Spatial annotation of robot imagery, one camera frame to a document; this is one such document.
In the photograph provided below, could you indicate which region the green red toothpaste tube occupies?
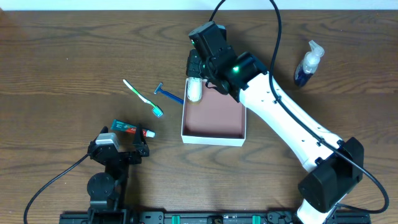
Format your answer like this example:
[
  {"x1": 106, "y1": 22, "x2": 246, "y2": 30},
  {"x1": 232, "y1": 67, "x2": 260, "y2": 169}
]
[{"x1": 111, "y1": 119, "x2": 155, "y2": 138}]

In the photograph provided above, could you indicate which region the white Pantene conditioner tube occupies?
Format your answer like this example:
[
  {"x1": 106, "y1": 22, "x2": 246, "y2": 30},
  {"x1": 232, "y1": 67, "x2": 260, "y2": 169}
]
[{"x1": 187, "y1": 77, "x2": 203, "y2": 103}]

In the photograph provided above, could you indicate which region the green white toothbrush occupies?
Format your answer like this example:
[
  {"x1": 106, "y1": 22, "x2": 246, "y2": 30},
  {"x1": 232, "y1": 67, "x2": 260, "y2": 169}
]
[{"x1": 123, "y1": 79, "x2": 164, "y2": 118}]

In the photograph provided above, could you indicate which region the white box pink inside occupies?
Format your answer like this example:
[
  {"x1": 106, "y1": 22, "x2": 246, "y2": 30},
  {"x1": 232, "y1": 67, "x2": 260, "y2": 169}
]
[{"x1": 181, "y1": 84, "x2": 246, "y2": 147}]

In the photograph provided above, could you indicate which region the clear blue spray bottle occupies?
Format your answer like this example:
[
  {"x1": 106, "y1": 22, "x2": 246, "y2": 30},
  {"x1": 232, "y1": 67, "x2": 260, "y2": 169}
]
[{"x1": 294, "y1": 40, "x2": 325, "y2": 87}]

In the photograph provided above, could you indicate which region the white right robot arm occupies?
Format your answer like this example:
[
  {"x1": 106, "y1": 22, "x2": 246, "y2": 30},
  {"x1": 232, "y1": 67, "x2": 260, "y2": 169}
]
[{"x1": 187, "y1": 48, "x2": 364, "y2": 223}]

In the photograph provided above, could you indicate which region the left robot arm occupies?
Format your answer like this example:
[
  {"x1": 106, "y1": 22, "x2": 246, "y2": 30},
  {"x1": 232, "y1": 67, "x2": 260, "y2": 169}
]
[{"x1": 87, "y1": 126, "x2": 149, "y2": 212}]

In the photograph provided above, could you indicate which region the blue disposable razor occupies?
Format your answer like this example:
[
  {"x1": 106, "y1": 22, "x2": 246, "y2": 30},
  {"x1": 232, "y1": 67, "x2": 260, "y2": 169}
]
[{"x1": 154, "y1": 82, "x2": 184, "y2": 105}]

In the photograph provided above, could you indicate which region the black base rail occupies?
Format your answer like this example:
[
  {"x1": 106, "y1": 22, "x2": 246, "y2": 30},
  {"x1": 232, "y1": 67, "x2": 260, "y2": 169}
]
[{"x1": 58, "y1": 210, "x2": 373, "y2": 224}]

